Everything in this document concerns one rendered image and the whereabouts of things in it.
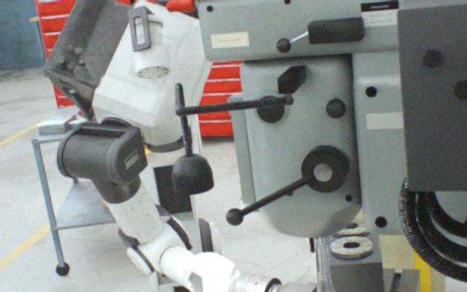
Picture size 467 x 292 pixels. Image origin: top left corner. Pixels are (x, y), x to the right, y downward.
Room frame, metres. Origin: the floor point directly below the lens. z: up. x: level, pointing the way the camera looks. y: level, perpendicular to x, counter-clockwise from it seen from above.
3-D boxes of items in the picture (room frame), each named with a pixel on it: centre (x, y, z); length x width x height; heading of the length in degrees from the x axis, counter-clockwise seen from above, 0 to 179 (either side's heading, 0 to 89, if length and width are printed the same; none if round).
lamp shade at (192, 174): (1.22, 0.07, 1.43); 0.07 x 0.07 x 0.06
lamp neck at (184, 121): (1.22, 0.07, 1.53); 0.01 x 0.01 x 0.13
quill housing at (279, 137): (1.19, -0.14, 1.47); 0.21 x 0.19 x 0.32; 159
